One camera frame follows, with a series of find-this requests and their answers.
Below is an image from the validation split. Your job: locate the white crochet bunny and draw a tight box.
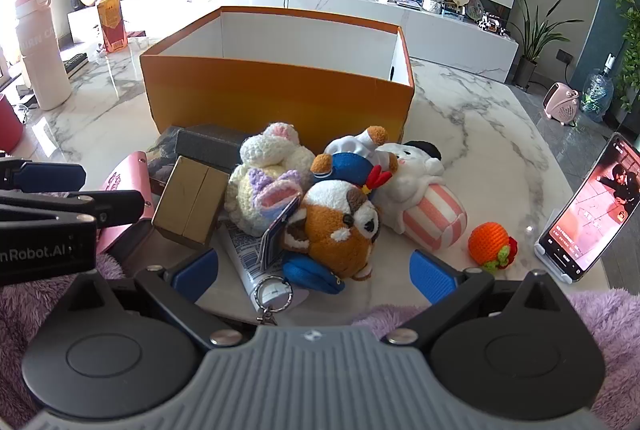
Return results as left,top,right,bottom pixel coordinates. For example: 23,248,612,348
239,122,317,176

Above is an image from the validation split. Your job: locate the cream and purple crochet toy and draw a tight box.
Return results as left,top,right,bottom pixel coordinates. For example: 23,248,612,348
224,162,303,239

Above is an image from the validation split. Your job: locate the bushy pothos plant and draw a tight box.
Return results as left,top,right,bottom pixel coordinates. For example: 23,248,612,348
612,0,640,112

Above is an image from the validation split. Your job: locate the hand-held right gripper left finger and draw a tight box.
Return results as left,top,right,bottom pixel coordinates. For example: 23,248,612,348
65,247,256,352

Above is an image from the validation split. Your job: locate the pink case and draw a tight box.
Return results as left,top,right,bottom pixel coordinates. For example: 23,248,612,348
96,150,154,257

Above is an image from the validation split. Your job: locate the long-leaf potted plant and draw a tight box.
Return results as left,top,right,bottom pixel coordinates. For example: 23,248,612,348
507,0,584,89

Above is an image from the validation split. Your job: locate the orange drink bottle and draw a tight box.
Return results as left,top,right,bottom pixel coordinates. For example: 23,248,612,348
96,0,129,54

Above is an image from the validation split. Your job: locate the orange cardboard box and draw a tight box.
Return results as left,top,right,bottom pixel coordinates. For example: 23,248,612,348
140,6,416,154

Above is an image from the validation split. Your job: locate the white marble tv cabinet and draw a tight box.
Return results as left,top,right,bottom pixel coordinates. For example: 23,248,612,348
67,0,519,84

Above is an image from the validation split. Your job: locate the white phone stand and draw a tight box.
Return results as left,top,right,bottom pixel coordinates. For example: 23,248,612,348
533,240,577,286

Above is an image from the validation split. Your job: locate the white packet with blue print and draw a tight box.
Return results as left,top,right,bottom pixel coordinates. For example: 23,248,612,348
220,226,308,311

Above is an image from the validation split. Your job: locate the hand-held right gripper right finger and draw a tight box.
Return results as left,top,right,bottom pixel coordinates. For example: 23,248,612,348
382,250,576,352

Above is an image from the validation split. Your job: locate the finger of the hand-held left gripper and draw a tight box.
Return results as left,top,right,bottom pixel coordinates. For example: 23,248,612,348
0,159,88,192
0,189,147,230

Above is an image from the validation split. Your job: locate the plush bear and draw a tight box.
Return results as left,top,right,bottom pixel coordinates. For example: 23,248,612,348
310,125,401,202

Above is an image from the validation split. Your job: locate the blue water jug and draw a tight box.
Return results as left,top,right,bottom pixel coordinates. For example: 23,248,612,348
579,52,617,121

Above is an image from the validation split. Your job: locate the metal keyring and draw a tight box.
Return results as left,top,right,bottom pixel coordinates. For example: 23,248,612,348
251,275,295,327

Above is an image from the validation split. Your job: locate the red container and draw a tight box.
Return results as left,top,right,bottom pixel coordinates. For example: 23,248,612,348
0,92,25,154

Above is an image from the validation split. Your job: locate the smartphone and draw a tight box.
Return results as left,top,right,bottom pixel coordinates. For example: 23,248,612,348
537,132,640,284

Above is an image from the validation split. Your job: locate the gold box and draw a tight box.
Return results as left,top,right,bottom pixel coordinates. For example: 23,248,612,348
150,155,232,249

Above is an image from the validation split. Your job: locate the black remote control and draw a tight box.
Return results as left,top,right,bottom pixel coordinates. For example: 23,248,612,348
62,52,91,74

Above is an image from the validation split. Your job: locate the small blue card holder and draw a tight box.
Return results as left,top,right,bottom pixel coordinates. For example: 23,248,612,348
260,194,302,272

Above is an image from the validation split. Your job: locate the black and white cow figurine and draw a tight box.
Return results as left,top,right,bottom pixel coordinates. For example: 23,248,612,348
477,12,506,35

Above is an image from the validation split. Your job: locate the dark grey gift box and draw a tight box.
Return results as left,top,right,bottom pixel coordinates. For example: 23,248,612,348
176,124,251,173

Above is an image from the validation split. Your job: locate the white plush with pink stripes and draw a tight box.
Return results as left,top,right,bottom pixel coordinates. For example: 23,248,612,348
375,140,469,254

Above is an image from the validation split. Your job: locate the pink heater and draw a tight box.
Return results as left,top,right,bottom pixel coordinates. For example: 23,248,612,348
544,82,581,126

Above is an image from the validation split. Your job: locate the orange and white plush animal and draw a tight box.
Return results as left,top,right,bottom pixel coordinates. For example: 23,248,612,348
280,165,397,297

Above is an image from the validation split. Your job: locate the white bottle with pink lid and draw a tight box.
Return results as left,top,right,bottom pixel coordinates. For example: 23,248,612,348
14,0,74,112

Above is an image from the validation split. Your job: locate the orange crochet fruit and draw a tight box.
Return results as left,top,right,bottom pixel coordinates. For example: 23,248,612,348
467,221,519,274

